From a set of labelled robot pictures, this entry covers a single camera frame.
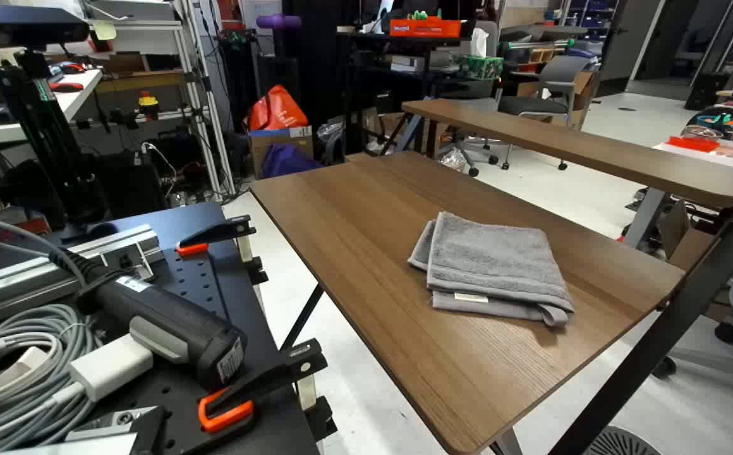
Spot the grey towel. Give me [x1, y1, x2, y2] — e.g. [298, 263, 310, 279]
[404, 211, 577, 332]

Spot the purple bag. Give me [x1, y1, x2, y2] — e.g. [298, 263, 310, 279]
[260, 145, 318, 179]

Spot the black metal table leg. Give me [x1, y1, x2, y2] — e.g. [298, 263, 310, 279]
[278, 283, 330, 354]
[550, 179, 733, 455]

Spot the cardboard box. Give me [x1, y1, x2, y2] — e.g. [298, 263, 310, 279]
[248, 124, 316, 177]

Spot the orange bag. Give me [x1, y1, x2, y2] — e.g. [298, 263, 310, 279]
[246, 84, 312, 134]

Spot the small black orange clamp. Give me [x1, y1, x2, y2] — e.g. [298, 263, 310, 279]
[174, 212, 259, 260]

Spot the black perforated mounting board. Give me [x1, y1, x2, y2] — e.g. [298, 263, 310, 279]
[62, 199, 325, 455]

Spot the green packaged item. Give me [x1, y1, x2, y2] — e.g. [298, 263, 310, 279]
[457, 55, 505, 84]

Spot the large black orange clamp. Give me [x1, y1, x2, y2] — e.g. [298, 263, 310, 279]
[195, 340, 332, 438]

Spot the orange box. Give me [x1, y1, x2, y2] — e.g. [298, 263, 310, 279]
[388, 15, 466, 44]

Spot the black grey handheld device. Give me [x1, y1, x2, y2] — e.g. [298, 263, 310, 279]
[87, 273, 251, 390]

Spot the grey office chair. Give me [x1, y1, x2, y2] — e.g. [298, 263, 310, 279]
[451, 54, 603, 177]

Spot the long wooden desk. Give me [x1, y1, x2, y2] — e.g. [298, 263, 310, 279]
[380, 100, 733, 252]

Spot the white power adapter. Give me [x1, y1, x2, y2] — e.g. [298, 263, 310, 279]
[68, 332, 157, 404]

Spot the flat orange part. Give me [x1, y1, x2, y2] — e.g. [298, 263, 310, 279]
[666, 134, 724, 155]

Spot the aluminium extrusion bar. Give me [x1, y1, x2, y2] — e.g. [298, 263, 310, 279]
[0, 222, 167, 336]

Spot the white workbench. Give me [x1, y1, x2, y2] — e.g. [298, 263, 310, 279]
[0, 69, 104, 153]

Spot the white wire shelf rack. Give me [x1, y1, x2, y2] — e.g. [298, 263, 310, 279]
[87, 0, 240, 202]

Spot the black camera tripod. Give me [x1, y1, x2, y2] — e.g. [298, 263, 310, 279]
[0, 45, 110, 232]

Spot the grey cable bundle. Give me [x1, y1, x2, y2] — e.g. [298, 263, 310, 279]
[0, 302, 104, 455]

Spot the black stereo camera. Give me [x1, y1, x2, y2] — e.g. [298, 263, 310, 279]
[0, 0, 91, 50]

